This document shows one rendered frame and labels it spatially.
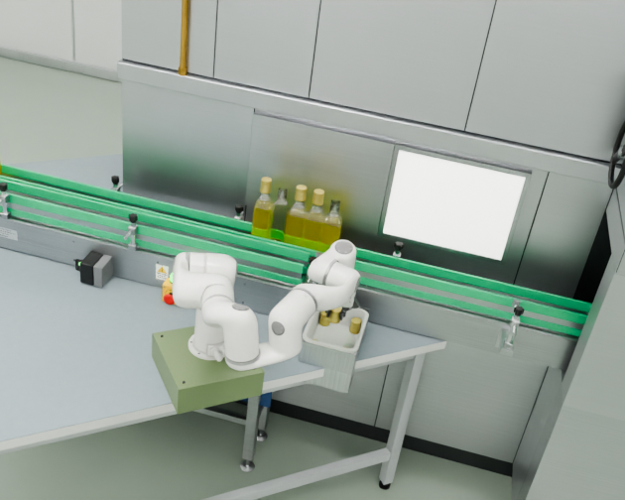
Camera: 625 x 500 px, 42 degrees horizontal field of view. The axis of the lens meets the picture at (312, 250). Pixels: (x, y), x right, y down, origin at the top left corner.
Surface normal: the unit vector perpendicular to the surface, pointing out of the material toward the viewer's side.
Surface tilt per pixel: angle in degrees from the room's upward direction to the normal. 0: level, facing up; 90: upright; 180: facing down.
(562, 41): 90
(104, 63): 90
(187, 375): 1
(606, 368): 90
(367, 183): 90
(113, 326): 0
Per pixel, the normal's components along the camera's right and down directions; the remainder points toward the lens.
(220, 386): 0.43, 0.53
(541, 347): -0.24, 0.50
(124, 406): 0.12, -0.83
